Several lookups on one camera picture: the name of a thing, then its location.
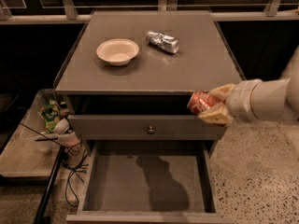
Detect green snack bag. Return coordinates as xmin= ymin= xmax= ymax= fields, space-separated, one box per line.
xmin=38 ymin=99 xmax=61 ymax=133

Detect grey wooden drawer cabinet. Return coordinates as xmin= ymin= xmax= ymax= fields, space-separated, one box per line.
xmin=51 ymin=10 xmax=249 ymax=161

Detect crushed silver can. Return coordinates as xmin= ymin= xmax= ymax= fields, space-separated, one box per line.
xmin=146 ymin=31 xmax=179 ymax=54

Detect crushed red coke can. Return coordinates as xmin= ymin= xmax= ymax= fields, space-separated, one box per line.
xmin=187 ymin=91 xmax=221 ymax=114

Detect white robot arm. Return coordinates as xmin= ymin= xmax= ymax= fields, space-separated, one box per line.
xmin=198 ymin=48 xmax=299 ymax=126

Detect metal window railing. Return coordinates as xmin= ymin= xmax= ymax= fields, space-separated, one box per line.
xmin=0 ymin=0 xmax=299 ymax=24

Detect black cables on floor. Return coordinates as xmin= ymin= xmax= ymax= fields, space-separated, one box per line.
xmin=61 ymin=141 xmax=90 ymax=208

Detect round metal drawer knob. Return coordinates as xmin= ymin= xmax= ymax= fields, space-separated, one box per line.
xmin=147 ymin=126 xmax=155 ymax=134

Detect clear plastic bin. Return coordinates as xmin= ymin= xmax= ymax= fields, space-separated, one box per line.
xmin=0 ymin=89 xmax=79 ymax=178

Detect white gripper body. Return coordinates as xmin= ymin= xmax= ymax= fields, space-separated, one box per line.
xmin=225 ymin=79 xmax=262 ymax=123

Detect white paper bowl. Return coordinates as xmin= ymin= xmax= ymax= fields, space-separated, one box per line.
xmin=96 ymin=39 xmax=139 ymax=66

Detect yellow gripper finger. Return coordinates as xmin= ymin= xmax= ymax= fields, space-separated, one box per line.
xmin=198 ymin=104 xmax=234 ymax=126
xmin=208 ymin=83 xmax=235 ymax=101

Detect open grey middle drawer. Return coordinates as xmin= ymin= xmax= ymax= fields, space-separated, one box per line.
xmin=66 ymin=141 xmax=233 ymax=224

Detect closed grey top drawer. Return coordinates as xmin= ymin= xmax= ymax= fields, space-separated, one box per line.
xmin=68 ymin=115 xmax=226 ymax=140

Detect white cup in bin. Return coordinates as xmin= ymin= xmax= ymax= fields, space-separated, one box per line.
xmin=53 ymin=119 xmax=70 ymax=134

